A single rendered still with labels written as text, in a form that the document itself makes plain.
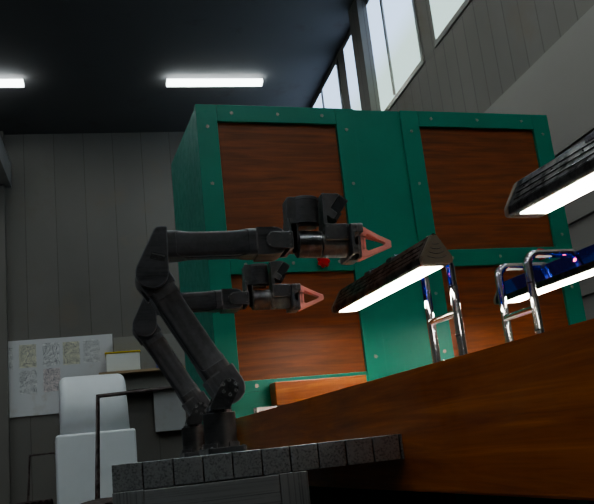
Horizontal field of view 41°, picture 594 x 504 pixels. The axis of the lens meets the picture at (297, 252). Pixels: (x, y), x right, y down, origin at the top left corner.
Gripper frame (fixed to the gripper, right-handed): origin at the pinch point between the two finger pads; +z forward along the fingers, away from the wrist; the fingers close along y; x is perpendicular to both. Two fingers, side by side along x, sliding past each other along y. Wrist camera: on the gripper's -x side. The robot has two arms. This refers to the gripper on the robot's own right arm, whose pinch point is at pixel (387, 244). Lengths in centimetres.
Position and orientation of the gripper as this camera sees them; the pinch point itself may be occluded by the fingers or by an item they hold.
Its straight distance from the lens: 168.5
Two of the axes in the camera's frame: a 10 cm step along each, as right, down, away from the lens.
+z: 9.8, -0.1, 2.1
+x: 0.6, 9.7, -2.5
